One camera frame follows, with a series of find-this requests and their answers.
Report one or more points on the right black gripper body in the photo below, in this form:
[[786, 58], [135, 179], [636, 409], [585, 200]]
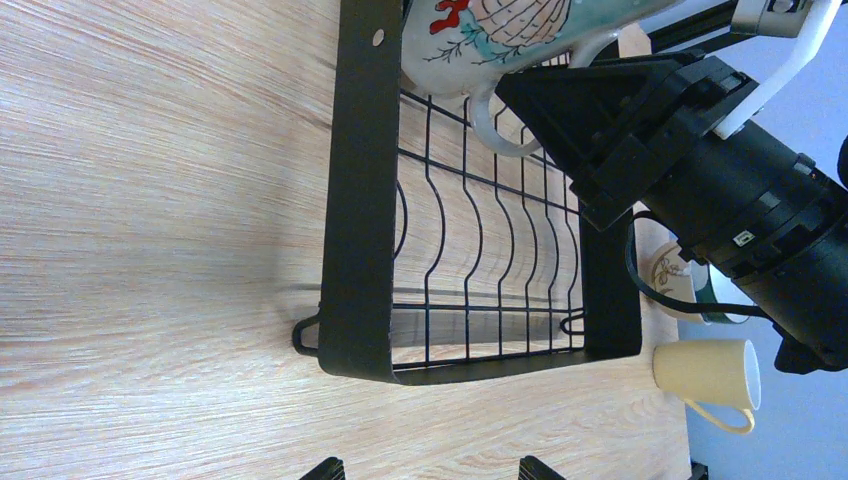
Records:
[[617, 127]]

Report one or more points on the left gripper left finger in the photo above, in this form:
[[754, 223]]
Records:
[[331, 468]]

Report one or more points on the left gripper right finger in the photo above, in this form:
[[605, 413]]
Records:
[[532, 468]]

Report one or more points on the seashell pattern ceramic mug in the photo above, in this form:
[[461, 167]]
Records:
[[463, 48]]

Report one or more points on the yellow ceramic mug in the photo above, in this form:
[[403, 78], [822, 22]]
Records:
[[722, 372]]

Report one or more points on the black wire dish rack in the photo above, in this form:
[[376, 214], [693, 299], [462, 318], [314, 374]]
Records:
[[352, 333]]

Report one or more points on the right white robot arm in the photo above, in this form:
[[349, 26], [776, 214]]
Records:
[[776, 226]]

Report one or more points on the white bowl with dark rim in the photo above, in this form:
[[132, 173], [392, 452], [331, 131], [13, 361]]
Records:
[[671, 276]]

